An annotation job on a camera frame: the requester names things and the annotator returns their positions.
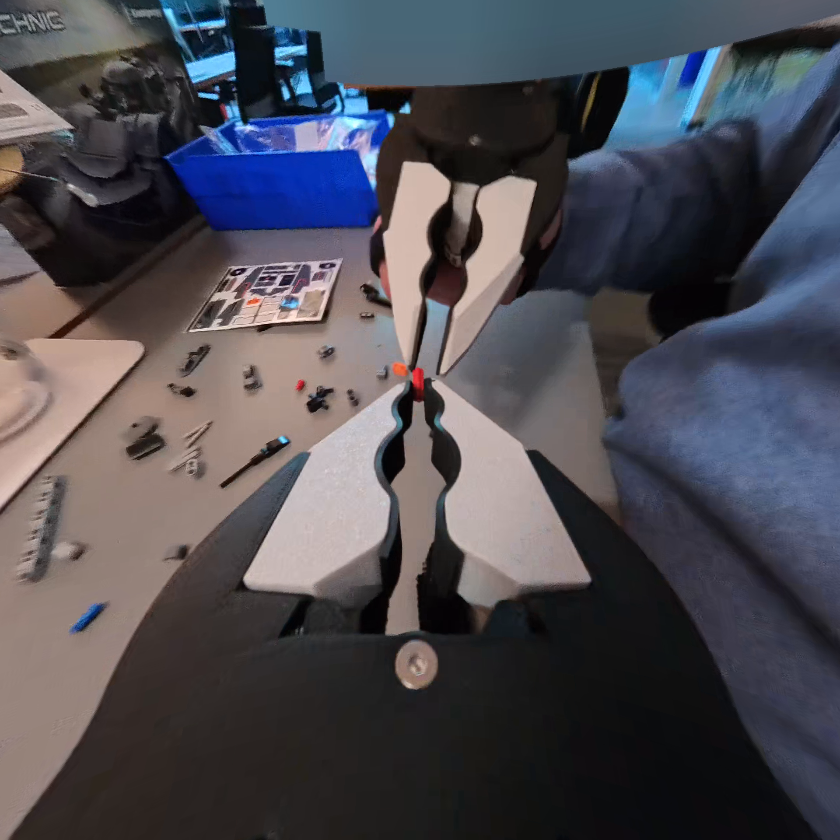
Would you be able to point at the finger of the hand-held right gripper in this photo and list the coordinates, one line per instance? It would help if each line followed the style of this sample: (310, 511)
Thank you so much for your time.
(407, 249)
(502, 243)

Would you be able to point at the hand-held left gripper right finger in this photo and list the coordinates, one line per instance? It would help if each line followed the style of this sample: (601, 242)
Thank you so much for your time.
(512, 525)

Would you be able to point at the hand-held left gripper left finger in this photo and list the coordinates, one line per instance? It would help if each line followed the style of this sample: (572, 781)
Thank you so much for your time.
(328, 518)

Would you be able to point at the red lego pin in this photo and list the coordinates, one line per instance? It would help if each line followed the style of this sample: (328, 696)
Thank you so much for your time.
(418, 382)

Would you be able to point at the black lego pin connector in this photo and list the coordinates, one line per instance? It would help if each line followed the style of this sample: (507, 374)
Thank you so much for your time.
(375, 294)

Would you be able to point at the black lego axle with connector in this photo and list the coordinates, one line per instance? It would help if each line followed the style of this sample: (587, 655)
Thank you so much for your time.
(257, 459)

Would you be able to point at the black lego joint cluster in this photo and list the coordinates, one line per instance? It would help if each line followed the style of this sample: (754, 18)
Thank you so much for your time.
(319, 399)

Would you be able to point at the lego sticker sheet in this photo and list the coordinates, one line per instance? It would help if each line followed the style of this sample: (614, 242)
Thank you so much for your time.
(269, 292)

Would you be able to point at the grey lego axle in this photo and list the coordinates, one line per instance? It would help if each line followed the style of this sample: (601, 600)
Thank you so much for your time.
(186, 461)
(197, 431)

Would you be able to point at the black chunky lego piece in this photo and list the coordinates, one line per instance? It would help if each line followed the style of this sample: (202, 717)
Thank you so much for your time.
(144, 441)

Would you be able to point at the black angled lego piece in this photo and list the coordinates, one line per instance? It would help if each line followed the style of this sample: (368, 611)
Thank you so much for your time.
(195, 359)

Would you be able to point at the blue lego pin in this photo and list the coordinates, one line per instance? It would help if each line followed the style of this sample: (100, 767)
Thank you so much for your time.
(88, 617)

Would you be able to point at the light grey lego piece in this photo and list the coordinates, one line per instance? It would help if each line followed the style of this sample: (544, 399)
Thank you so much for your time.
(69, 550)

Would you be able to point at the long grey lego beam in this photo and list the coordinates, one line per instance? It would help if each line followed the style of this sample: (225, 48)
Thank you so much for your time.
(43, 528)

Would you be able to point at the black lego set box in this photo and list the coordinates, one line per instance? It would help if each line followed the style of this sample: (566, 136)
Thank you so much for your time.
(111, 131)

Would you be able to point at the person's right hand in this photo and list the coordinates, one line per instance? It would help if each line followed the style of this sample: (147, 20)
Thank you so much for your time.
(543, 253)

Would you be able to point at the blue plastic bin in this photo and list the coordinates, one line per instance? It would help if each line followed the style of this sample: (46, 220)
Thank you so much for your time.
(275, 190)

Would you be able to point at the clear plastic bags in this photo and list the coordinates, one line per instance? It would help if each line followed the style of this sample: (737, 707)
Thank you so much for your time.
(295, 134)

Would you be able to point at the person's blue-grey clothed torso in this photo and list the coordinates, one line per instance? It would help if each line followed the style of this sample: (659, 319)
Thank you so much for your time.
(735, 525)

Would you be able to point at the white desk mat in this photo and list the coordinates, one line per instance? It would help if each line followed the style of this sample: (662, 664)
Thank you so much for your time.
(72, 394)

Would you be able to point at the clear plastic container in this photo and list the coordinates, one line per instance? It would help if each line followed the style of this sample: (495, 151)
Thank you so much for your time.
(19, 394)

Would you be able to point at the white instruction booklet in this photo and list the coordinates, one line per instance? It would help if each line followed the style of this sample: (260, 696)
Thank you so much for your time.
(26, 108)

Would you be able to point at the tan round object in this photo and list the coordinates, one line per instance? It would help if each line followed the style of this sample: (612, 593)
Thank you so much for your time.
(8, 169)

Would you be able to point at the black grey lego bracket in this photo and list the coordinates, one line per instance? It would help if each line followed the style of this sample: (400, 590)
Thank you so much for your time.
(251, 378)

